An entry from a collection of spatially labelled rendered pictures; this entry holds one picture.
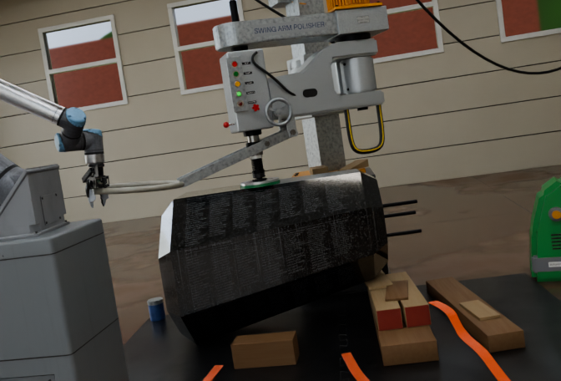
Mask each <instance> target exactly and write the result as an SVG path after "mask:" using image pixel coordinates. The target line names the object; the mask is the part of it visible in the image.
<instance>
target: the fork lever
mask: <svg viewBox="0 0 561 381"><path fill-rule="evenodd" d="M290 133H291V135H295V134H296V130H291V131H290ZM290 138H291V137H290ZM288 139H289V137H288V132H287V128H285V129H283V130H280V131H278V132H276V133H274V134H273V135H269V136H267V137H265V138H264V139H262V140H260V142H258V143H256V144H254V145H252V146H250V147H247V148H246V147H244V148H242V149H240V150H237V151H235V152H233V153H231V154H229V155H226V156H224V157H222V158H220V159H218V160H215V161H213V162H211V163H209V164H208V165H204V166H202V167H200V168H199V169H196V170H193V171H191V172H190V173H188V174H185V175H182V176H181V177H179V178H177V181H179V182H181V181H183V182H184V186H183V187H182V188H184V187H186V186H188V185H191V184H193V183H195V182H196V181H199V180H202V179H204V178H205V177H207V176H209V175H213V174H214V173H216V172H218V171H220V170H223V169H225V168H227V167H229V166H231V165H233V164H236V163H238V162H240V161H242V160H244V159H246V158H249V157H251V156H252V155H255V154H257V153H259V152H261V151H263V150H266V149H268V148H270V147H272V146H274V145H277V144H279V143H280V142H282V141H285V140H288Z"/></svg>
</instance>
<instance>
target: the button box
mask: <svg viewBox="0 0 561 381"><path fill-rule="evenodd" d="M232 61H236V62H237V63H238V66H237V67H236V68H233V67H232V66H231V62H232ZM225 65H226V70H227V76H228V81H229V87H230V97H231V103H232V109H233V113H236V112H242V111H248V110H249V107H248V101H247V96H246V90H245V80H244V74H243V68H242V62H241V57H240V56H235V57H228V58H225ZM234 71H238V72H239V73H240V75H239V77H238V78H235V77H234V76H233V72H234ZM236 80H238V81H240V83H241V85H240V87H239V88H236V87H235V86H234V82H235V81H236ZM238 90H240V91H241V92H242V96H241V97H237V96H236V95H235V92H236V91H238ZM239 100H242V101H243V102H244V105H243V107H239V106H238V105H237V102H238V101H239Z"/></svg>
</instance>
